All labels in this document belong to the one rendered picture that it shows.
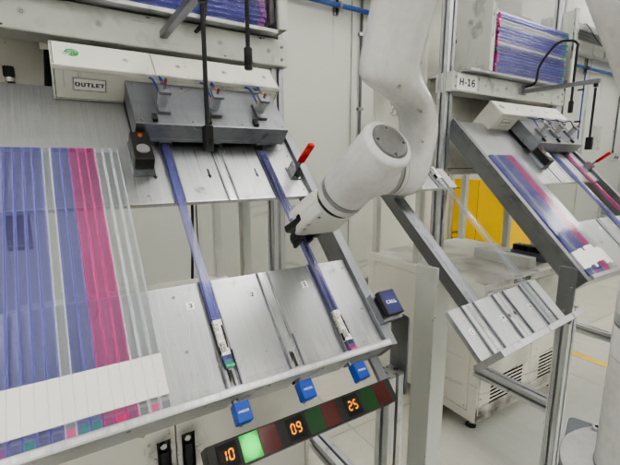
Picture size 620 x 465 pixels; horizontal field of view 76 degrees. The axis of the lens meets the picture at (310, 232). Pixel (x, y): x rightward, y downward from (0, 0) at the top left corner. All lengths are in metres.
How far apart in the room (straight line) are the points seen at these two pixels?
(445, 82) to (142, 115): 1.10
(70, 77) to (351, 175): 0.61
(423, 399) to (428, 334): 0.17
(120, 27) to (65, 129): 0.26
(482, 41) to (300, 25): 1.56
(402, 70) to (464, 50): 1.19
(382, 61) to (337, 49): 2.55
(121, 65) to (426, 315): 0.88
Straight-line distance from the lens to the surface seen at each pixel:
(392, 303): 0.79
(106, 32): 1.04
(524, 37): 1.92
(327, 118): 3.02
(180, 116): 0.91
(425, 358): 1.05
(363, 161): 0.59
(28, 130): 0.93
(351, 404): 0.73
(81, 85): 0.98
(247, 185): 0.89
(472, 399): 1.77
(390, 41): 0.60
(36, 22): 1.03
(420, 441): 1.17
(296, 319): 0.73
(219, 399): 0.62
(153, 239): 2.56
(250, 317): 0.70
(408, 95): 0.63
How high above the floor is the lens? 1.06
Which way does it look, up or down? 10 degrees down
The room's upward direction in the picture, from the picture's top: straight up
